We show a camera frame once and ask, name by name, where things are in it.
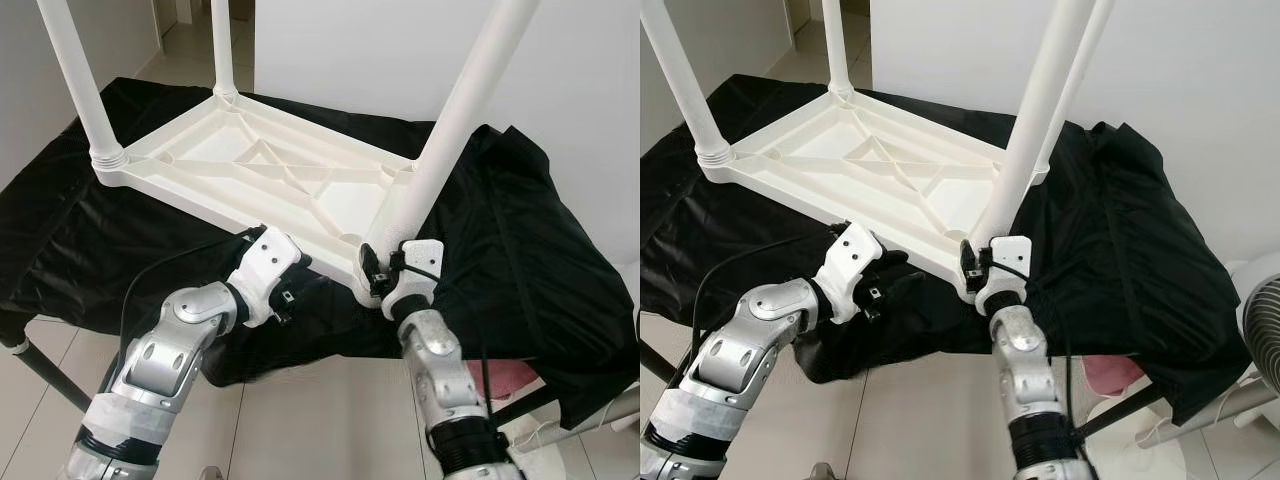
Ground white plastic table top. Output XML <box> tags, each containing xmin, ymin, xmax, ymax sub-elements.
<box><xmin>698</xmin><ymin>88</ymin><xmax>1051</xmax><ymax>303</ymax></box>
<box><xmin>92</xmin><ymin>92</ymin><xmax>419</xmax><ymax>307</ymax></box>

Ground white plastic table leg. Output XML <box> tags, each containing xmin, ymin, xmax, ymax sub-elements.
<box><xmin>36</xmin><ymin>0</ymin><xmax>129</xmax><ymax>171</ymax></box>
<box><xmin>968</xmin><ymin>0</ymin><xmax>1093</xmax><ymax>257</ymax></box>
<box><xmin>362</xmin><ymin>0</ymin><xmax>543</xmax><ymax>265</ymax></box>
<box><xmin>640</xmin><ymin>0</ymin><xmax>737</xmax><ymax>167</ymax></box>
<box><xmin>210</xmin><ymin>0</ymin><xmax>241</xmax><ymax>103</ymax></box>
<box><xmin>1033</xmin><ymin>0</ymin><xmax>1117</xmax><ymax>185</ymax></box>
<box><xmin>822</xmin><ymin>0</ymin><xmax>855</xmax><ymax>101</ymax></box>

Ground pink cushioned seat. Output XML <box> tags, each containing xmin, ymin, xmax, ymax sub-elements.
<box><xmin>470</xmin><ymin>358</ymin><xmax>541</xmax><ymax>397</ymax></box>
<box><xmin>1085</xmin><ymin>352</ymin><xmax>1146</xmax><ymax>396</ymax></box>

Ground black cloth cover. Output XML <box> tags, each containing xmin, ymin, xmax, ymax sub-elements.
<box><xmin>0</xmin><ymin>78</ymin><xmax>641</xmax><ymax>431</ymax></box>
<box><xmin>640</xmin><ymin>75</ymin><xmax>1257</xmax><ymax>426</ymax></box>

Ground white metal pole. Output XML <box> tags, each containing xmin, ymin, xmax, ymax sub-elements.
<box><xmin>1140</xmin><ymin>375</ymin><xmax>1280</xmax><ymax>449</ymax></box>
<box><xmin>530</xmin><ymin>382</ymin><xmax>641</xmax><ymax>447</ymax></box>

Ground white fan head grille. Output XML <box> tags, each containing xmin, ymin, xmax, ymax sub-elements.
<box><xmin>1235</xmin><ymin>252</ymin><xmax>1280</xmax><ymax>393</ymax></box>

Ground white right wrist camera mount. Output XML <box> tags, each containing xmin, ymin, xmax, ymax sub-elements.
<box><xmin>975</xmin><ymin>237</ymin><xmax>1033</xmax><ymax>314</ymax></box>
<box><xmin>384</xmin><ymin>240</ymin><xmax>443</xmax><ymax>319</ymax></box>

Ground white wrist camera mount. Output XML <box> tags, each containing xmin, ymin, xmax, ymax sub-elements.
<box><xmin>384</xmin><ymin>240</ymin><xmax>443</xmax><ymax>319</ymax></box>
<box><xmin>975</xmin><ymin>237</ymin><xmax>1033</xmax><ymax>314</ymax></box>
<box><xmin>225</xmin><ymin>225</ymin><xmax>306</xmax><ymax>327</ymax></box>
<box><xmin>813</xmin><ymin>222</ymin><xmax>887</xmax><ymax>325</ymax></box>

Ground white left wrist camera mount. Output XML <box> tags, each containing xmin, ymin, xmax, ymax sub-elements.
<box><xmin>225</xmin><ymin>225</ymin><xmax>306</xmax><ymax>327</ymax></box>
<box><xmin>813</xmin><ymin>222</ymin><xmax>887</xmax><ymax>325</ymax></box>

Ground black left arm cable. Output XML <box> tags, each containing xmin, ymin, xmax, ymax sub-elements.
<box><xmin>118</xmin><ymin>228</ymin><xmax>267</xmax><ymax>373</ymax></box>
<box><xmin>694</xmin><ymin>225</ymin><xmax>851</xmax><ymax>367</ymax></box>

